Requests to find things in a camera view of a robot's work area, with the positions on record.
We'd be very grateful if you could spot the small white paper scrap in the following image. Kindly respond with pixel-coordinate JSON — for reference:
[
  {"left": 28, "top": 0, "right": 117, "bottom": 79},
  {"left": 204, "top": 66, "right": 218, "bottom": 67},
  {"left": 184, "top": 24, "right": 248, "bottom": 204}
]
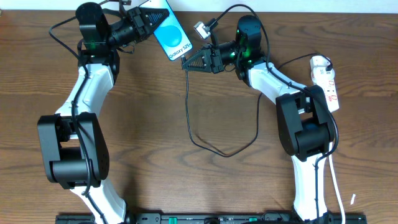
[{"left": 350, "top": 194, "right": 356, "bottom": 205}]

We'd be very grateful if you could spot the black USB charging cable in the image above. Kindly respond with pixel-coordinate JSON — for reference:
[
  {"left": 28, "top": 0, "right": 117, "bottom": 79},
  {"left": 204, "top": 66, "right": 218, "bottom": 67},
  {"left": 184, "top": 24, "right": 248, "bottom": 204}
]
[{"left": 180, "top": 52, "right": 333, "bottom": 158}]

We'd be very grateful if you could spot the blue Samsung Galaxy smartphone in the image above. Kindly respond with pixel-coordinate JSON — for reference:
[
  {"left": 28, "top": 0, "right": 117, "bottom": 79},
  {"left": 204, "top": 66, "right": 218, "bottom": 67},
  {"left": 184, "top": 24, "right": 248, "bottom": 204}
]
[{"left": 139, "top": 0, "right": 193, "bottom": 61}]

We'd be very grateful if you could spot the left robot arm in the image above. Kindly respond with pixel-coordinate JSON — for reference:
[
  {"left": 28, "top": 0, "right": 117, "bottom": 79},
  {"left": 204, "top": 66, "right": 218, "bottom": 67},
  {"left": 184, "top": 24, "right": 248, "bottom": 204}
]
[{"left": 37, "top": 1, "right": 172, "bottom": 223}]

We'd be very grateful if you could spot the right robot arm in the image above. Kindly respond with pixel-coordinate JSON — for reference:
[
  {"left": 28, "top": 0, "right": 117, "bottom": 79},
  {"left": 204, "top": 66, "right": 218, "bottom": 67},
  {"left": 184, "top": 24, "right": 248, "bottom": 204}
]
[{"left": 182, "top": 15, "right": 338, "bottom": 223}]

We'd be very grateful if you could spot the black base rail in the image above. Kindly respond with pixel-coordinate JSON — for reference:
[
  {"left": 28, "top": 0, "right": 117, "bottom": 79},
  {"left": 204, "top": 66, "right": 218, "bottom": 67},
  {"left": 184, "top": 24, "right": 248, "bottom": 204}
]
[{"left": 55, "top": 212, "right": 368, "bottom": 224}]

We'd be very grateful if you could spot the white USB charger plug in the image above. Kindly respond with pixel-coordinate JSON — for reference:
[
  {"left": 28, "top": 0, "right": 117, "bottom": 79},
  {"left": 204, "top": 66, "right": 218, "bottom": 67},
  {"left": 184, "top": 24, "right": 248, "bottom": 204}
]
[{"left": 310, "top": 55, "right": 333, "bottom": 71}]

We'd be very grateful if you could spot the white power strip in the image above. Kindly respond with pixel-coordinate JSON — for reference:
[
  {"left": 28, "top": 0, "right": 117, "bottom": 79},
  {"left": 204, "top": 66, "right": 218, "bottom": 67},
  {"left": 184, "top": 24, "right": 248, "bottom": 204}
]
[{"left": 311, "top": 67, "right": 340, "bottom": 112}]

